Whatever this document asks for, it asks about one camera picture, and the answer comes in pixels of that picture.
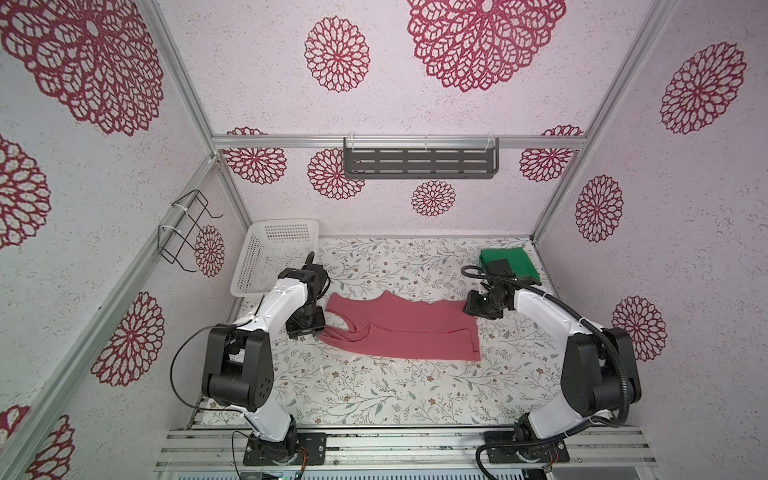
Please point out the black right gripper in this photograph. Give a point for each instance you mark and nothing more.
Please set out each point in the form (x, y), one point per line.
(471, 308)

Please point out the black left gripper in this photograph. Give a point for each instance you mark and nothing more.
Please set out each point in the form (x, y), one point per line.
(318, 327)

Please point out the green tank top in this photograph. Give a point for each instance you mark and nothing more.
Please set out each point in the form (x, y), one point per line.
(517, 258)

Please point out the pink tank top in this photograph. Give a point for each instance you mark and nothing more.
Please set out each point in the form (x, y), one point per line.
(394, 327)

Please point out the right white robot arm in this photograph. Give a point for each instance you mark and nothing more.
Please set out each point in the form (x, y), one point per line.
(599, 380)

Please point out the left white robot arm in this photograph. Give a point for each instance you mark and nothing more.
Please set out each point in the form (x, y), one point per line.
(238, 369)

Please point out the white plastic laundry basket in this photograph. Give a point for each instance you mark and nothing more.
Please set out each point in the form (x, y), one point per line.
(269, 247)

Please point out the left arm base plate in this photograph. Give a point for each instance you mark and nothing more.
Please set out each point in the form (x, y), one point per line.
(299, 448)

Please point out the black wire wall rack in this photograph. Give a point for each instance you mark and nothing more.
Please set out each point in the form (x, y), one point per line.
(173, 237)

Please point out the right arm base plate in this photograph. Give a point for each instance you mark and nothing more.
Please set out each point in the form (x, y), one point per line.
(504, 448)

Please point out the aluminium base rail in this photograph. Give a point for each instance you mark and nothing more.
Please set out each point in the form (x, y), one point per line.
(466, 449)

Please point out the dark grey wall shelf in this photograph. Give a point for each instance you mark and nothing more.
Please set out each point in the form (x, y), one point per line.
(425, 163)

